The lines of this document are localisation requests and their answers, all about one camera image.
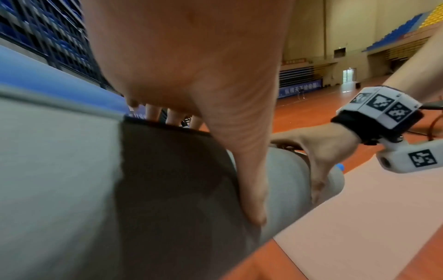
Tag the person's right hand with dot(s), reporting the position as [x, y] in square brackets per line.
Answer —
[328, 145]

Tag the person's left hand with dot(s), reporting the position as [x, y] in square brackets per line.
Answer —
[187, 54]

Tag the peach yoga mat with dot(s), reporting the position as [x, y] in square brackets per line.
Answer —
[363, 218]

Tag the green yoga mat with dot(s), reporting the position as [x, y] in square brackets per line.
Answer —
[69, 177]

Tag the person's right forearm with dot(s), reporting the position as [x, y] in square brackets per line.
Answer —
[422, 63]

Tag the black wristband with marker tags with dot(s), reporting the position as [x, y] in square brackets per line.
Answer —
[380, 109]

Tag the lit doorway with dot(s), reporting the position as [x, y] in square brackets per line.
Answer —
[348, 75]

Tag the blue banner with white print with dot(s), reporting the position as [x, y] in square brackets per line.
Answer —
[52, 79]

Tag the distant spectator stand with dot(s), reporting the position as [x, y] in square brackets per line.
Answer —
[405, 30]

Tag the rows of blue stadium seats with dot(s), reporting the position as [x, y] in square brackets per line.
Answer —
[41, 32]

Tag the distant blue wall banner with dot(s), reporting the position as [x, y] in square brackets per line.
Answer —
[301, 88]

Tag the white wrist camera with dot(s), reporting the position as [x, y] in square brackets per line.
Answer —
[408, 160]

